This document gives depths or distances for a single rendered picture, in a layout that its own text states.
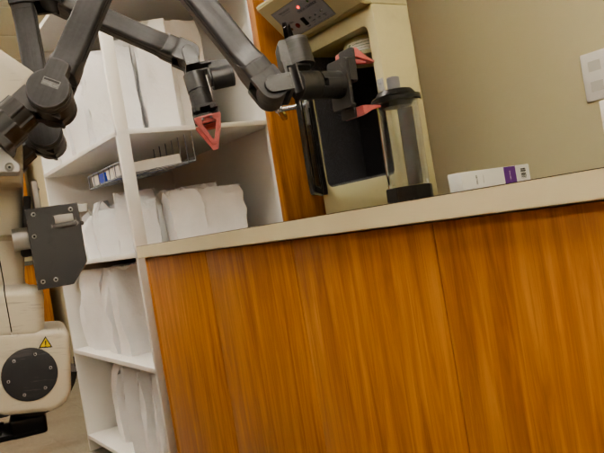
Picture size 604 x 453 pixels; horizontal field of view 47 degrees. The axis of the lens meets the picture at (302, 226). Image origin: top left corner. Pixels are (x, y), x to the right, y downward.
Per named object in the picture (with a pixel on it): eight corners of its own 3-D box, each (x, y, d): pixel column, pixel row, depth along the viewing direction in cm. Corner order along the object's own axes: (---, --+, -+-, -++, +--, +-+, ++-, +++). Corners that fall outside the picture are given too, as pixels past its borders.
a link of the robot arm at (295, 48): (262, 111, 142) (267, 93, 134) (248, 59, 144) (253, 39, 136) (317, 100, 144) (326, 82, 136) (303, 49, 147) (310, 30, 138)
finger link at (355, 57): (381, 47, 147) (345, 46, 141) (386, 80, 147) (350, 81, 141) (361, 56, 152) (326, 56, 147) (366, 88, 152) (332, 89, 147)
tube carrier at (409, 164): (414, 194, 159) (401, 102, 159) (445, 189, 149) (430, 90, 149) (376, 199, 154) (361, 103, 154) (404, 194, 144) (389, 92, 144)
